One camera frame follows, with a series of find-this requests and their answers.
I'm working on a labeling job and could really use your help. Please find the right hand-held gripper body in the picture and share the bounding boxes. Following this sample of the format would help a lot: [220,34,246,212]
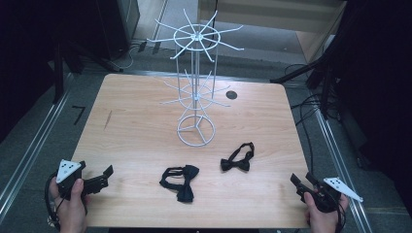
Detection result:
[295,177,363,214]

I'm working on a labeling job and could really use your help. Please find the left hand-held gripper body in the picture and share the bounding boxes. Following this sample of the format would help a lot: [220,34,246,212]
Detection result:
[55,158,110,201]

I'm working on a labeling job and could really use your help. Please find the black bow tie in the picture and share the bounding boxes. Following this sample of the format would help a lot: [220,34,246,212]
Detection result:
[221,142,256,173]
[158,164,200,204]

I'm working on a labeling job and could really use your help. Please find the white wire display rack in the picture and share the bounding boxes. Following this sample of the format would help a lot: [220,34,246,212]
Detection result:
[147,8,245,148]

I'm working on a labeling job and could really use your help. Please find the person's right hand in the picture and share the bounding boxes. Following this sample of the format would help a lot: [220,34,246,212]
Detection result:
[303,192,349,233]

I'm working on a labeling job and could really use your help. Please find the person's left hand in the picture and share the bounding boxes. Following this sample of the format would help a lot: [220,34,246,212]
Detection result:
[51,179,91,233]

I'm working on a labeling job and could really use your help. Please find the black metal stand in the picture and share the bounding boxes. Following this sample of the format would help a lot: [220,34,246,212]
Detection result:
[270,48,344,120]
[52,38,124,105]

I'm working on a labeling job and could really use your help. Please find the dark cabinet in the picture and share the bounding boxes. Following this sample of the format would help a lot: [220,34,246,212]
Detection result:
[96,0,141,61]

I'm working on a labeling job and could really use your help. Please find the light wooden platform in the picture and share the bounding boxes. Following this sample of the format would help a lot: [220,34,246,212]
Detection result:
[197,0,348,64]

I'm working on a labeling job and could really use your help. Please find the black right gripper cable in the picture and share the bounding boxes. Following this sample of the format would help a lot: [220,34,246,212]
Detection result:
[335,193,347,233]

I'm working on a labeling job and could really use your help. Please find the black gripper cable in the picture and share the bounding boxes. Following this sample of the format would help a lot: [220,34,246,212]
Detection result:
[335,193,347,233]
[44,173,62,231]

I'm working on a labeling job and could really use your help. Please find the metal floor rail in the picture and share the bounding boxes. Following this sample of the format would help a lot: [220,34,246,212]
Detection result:
[0,74,72,224]
[315,110,373,233]

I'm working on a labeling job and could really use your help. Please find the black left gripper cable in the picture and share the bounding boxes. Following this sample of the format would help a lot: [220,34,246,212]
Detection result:
[44,173,62,231]

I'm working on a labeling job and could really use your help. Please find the black floor cables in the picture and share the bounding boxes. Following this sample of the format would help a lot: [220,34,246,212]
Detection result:
[285,62,329,178]

